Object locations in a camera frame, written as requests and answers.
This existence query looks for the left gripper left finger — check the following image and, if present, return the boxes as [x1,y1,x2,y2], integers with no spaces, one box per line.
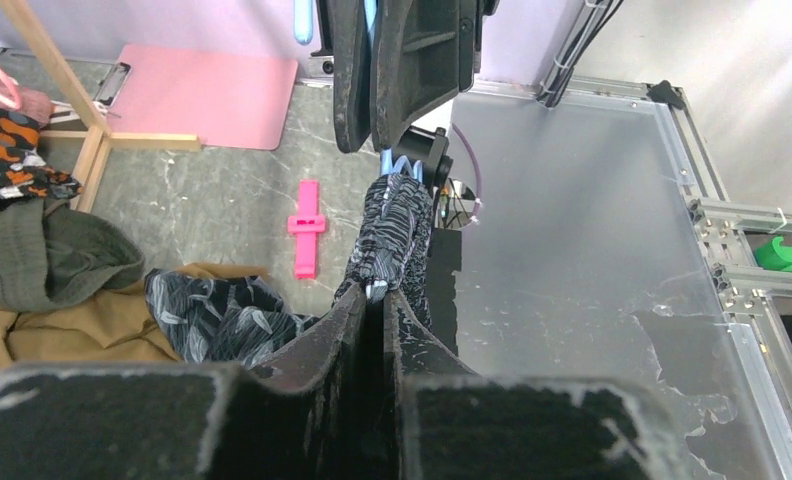
[0,287,366,479]

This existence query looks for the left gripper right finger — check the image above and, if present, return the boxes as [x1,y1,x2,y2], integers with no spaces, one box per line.
[382,291,691,479]

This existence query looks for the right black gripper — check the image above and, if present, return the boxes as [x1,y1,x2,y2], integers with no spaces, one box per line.
[310,0,498,192]

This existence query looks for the blue wire hanger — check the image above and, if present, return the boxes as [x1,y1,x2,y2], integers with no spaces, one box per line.
[293,0,427,306]

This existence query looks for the dark leaf print shorts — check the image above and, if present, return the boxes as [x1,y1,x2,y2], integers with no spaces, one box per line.
[144,173,434,369]

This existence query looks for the brown shorts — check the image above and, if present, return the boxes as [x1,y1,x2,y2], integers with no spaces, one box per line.
[0,263,271,399]

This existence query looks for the pink clipboard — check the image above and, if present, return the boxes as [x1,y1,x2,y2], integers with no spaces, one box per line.
[108,44,299,151]

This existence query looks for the pink plastic clip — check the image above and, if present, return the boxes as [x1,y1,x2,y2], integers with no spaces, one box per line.
[287,180,326,279]

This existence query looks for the wooden clothes rack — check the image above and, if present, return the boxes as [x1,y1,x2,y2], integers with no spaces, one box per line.
[0,0,202,212]

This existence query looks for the olive green garment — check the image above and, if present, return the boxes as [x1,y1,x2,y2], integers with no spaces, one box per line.
[0,198,145,312]

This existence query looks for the pink garment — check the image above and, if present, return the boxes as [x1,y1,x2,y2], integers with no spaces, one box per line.
[0,80,54,126]

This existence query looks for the green plastic part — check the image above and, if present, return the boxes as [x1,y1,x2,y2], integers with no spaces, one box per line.
[754,236,792,273]

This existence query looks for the orange black patterned garment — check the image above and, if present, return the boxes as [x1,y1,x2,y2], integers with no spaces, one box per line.
[0,108,83,200]

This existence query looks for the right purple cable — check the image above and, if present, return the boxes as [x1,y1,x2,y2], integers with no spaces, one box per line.
[448,122,487,227]

